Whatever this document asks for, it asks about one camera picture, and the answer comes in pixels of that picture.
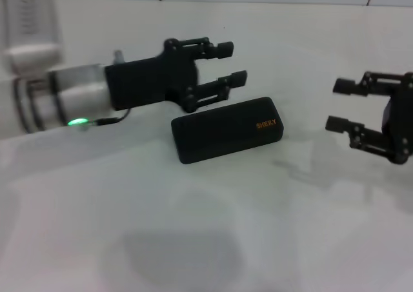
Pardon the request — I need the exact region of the black glasses case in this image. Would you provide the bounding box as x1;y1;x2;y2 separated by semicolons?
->
170;95;285;165

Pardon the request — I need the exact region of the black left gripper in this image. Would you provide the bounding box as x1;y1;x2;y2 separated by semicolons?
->
104;35;249;113

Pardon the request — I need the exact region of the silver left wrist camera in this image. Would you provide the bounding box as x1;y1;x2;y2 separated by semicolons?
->
1;0;65;79

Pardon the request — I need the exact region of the black cable with silver connector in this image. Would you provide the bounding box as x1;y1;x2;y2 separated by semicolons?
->
68;108;134;132

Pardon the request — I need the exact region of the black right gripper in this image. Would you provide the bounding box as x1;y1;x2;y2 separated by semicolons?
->
325;70;413;166

